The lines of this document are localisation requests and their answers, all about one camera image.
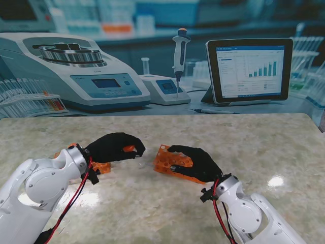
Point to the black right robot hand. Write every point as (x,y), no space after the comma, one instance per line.
(203,165)

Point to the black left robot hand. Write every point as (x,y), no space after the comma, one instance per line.
(109,150)

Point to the orange screw cap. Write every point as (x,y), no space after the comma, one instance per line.
(129,148)
(70,146)

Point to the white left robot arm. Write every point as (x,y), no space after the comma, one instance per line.
(45,183)

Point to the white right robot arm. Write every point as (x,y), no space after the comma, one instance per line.
(246,213)

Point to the orange plastic test tube rack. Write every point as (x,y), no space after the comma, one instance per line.
(165,158)
(101,167)

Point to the printed laboratory backdrop poster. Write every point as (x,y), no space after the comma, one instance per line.
(162,50)

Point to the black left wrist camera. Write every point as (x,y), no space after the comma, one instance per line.
(93,175)

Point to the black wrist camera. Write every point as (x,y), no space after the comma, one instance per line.
(93,175)
(207,196)

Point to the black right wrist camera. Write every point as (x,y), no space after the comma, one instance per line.
(207,196)

